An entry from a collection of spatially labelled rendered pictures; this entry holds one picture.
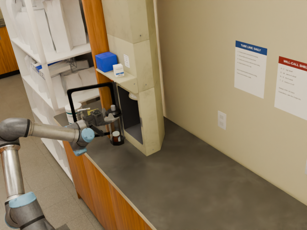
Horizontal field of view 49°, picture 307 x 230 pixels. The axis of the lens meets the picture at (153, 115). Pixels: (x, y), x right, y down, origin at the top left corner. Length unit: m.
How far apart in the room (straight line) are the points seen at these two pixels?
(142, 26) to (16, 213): 1.14
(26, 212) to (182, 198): 0.82
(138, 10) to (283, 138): 1.02
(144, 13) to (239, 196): 1.13
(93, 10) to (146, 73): 0.51
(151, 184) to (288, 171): 0.77
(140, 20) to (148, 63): 0.26
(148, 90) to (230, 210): 0.83
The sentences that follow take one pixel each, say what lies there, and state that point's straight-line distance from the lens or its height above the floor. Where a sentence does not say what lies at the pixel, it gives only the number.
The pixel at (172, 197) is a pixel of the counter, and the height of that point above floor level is 0.94.
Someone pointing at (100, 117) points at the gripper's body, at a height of 1.27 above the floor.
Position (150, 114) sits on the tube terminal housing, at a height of 1.23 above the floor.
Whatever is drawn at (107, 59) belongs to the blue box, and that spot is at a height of 1.59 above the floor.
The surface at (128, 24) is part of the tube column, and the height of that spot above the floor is 1.81.
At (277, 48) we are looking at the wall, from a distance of 1.73.
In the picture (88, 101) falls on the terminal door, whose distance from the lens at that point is 2.32.
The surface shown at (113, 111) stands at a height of 1.28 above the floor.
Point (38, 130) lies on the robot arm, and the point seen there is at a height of 1.41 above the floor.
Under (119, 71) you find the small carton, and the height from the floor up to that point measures 1.54.
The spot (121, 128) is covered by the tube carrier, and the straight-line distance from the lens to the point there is 2.18.
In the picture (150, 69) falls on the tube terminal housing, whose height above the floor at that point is 1.53.
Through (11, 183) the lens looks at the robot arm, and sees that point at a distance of 1.85.
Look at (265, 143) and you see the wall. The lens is 2.00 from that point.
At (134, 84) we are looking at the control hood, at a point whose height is 1.47.
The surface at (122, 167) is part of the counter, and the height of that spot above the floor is 0.94.
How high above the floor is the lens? 2.27
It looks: 29 degrees down
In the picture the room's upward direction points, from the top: 6 degrees counter-clockwise
